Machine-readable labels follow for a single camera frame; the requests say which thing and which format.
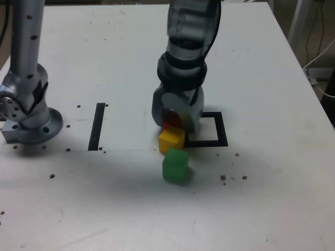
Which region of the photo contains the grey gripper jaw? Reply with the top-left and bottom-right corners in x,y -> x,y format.
160,86 -> 206,135
152,85 -> 171,129

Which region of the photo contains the red cube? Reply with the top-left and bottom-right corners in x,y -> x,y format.
162,110 -> 183,130

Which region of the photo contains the yellow cube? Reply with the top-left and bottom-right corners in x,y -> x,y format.
158,125 -> 186,155

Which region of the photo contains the green cube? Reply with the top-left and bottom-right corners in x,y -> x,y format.
162,148 -> 191,184

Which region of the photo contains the black tape square outline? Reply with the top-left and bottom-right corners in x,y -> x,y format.
183,111 -> 229,148

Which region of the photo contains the black tape strip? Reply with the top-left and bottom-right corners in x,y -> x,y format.
87,102 -> 106,152

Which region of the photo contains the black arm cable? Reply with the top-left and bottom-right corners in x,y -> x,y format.
190,0 -> 224,106

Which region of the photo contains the white metal frame post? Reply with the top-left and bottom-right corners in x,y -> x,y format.
287,0 -> 311,45

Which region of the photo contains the white cable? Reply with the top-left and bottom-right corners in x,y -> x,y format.
303,39 -> 335,98

